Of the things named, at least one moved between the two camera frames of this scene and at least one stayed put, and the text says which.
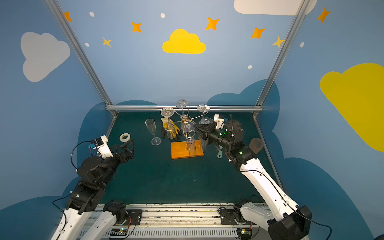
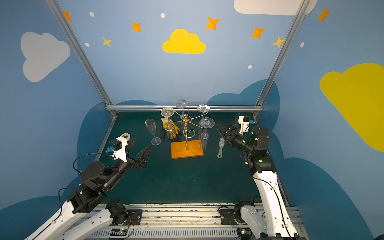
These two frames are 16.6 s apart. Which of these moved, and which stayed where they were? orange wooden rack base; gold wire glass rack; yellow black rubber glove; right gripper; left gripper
Moved: left gripper; right gripper
Stayed: yellow black rubber glove; orange wooden rack base; gold wire glass rack
